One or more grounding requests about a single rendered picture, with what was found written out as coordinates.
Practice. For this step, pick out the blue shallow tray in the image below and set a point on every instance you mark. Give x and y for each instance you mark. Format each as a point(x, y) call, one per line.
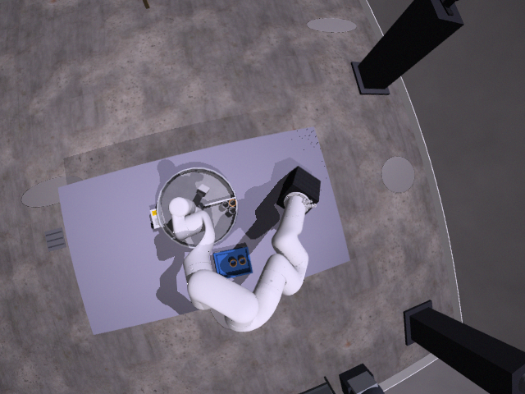
point(224, 258)

